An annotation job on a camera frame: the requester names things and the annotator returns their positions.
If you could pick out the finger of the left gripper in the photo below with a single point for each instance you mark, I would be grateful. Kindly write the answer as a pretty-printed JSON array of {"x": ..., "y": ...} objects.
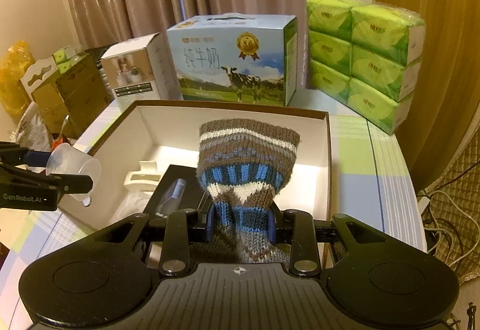
[
  {"x": 13, "y": 154},
  {"x": 18, "y": 179}
]

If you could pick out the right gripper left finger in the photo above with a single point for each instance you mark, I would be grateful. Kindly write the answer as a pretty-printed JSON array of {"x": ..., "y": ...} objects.
[{"x": 184, "y": 227}]

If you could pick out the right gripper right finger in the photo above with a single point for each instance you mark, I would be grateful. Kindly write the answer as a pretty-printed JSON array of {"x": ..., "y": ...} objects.
[{"x": 295, "y": 228}]

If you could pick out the striped knitted sock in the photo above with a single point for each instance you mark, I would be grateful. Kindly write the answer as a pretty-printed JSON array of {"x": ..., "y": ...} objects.
[{"x": 243, "y": 164}]

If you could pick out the crumpled plastic bag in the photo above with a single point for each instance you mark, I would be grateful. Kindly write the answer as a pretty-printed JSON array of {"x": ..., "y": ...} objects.
[{"x": 32, "y": 131}]

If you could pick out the black shaver box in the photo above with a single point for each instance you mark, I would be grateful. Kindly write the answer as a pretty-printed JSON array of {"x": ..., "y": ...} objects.
[{"x": 178, "y": 189}]

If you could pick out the clear plastic bag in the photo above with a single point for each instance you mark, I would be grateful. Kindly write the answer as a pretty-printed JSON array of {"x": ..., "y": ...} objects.
[{"x": 133, "y": 202}]

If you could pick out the cream hair clip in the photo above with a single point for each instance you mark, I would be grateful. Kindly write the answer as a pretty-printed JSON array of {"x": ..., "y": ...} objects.
[{"x": 145, "y": 179}]

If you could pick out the brown cardboard box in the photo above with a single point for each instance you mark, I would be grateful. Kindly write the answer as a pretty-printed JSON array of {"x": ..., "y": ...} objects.
[{"x": 84, "y": 96}]

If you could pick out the white cardboard insert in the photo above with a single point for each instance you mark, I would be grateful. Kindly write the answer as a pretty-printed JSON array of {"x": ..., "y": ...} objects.
[{"x": 43, "y": 70}]

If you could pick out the checkered tablecloth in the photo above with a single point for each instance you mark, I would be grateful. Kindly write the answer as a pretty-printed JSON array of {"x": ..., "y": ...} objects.
[{"x": 369, "y": 181}]

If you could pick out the large brown storage box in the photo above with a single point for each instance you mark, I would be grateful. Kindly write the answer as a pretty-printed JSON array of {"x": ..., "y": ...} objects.
[{"x": 168, "y": 132}]

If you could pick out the yellow plastic bag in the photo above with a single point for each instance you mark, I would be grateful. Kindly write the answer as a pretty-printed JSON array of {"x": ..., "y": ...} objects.
[{"x": 14, "y": 64}]

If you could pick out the small green tissue boxes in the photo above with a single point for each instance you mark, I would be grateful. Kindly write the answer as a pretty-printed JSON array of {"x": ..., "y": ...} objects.
[{"x": 66, "y": 57}]

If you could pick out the white humidifier box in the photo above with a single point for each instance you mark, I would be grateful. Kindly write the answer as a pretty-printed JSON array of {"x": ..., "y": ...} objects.
[{"x": 140, "y": 69}]

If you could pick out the quilted chair cushion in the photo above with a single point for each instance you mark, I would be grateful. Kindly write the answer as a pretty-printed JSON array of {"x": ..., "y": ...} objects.
[{"x": 451, "y": 219}]

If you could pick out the blue milk carton box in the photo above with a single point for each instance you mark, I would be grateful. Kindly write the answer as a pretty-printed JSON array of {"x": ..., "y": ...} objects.
[{"x": 247, "y": 58}]

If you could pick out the green tissue pack bundle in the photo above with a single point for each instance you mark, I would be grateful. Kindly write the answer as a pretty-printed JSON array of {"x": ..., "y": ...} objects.
[{"x": 366, "y": 56}]

